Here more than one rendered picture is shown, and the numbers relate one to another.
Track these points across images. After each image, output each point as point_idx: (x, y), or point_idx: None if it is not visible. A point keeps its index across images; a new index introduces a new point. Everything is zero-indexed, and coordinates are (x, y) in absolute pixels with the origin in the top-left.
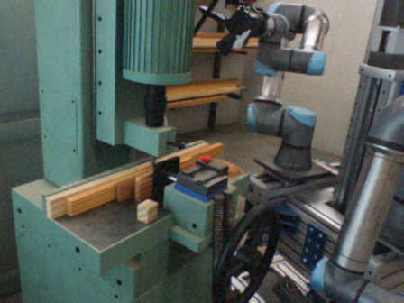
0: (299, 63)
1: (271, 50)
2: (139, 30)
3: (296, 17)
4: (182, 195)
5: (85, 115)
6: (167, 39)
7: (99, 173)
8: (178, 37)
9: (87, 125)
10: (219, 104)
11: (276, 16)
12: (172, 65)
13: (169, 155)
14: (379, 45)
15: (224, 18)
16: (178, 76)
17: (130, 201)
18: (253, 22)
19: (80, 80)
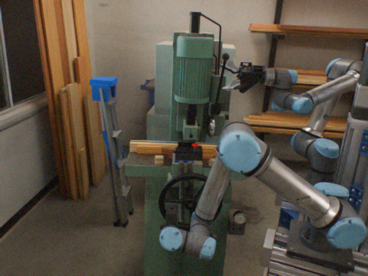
0: (288, 104)
1: (277, 93)
2: (176, 75)
3: (343, 71)
4: (172, 157)
5: (172, 114)
6: (184, 80)
7: (160, 141)
8: (189, 80)
9: (173, 119)
10: None
11: (281, 71)
12: (187, 93)
13: (207, 145)
14: (355, 98)
15: (235, 71)
16: (189, 99)
17: (165, 156)
18: (242, 74)
19: (171, 96)
